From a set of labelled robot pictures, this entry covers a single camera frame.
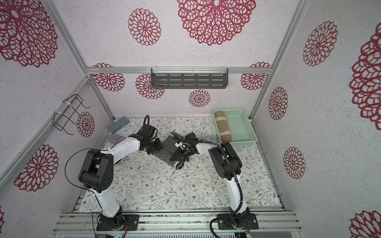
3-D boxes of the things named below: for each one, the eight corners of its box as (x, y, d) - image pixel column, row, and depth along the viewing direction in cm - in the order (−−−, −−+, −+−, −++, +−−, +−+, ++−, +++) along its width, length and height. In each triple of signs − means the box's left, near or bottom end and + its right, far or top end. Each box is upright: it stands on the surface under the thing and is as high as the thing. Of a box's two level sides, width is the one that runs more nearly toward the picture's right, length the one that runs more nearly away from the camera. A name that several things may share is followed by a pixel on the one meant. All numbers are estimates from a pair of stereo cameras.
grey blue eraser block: (107, 129, 116) (105, 127, 113) (124, 118, 124) (122, 115, 121) (112, 134, 113) (111, 131, 110) (129, 122, 121) (128, 119, 118)
